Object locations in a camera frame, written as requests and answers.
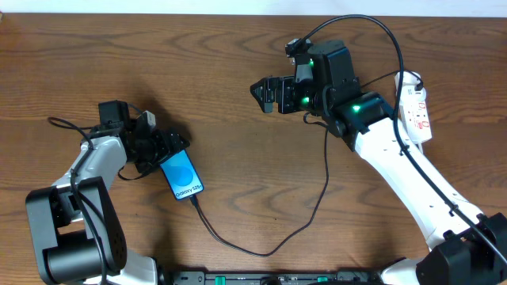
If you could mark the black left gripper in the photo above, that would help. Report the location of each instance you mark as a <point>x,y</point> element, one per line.
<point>169,144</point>

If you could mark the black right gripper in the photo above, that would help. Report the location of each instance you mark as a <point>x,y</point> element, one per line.
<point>282,93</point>

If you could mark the blue Galaxy smartphone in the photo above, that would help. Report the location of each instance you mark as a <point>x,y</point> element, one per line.
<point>182,176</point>

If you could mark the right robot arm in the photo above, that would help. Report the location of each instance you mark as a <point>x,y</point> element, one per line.
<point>465,245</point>

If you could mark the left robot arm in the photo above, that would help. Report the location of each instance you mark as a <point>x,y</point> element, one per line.
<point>76,234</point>

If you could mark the white USB charger plug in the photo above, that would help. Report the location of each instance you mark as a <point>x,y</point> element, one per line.
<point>409,95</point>

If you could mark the white power strip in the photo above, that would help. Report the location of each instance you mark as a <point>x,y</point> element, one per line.
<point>415,118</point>

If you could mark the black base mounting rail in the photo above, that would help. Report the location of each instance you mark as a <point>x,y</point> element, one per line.
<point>272,278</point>

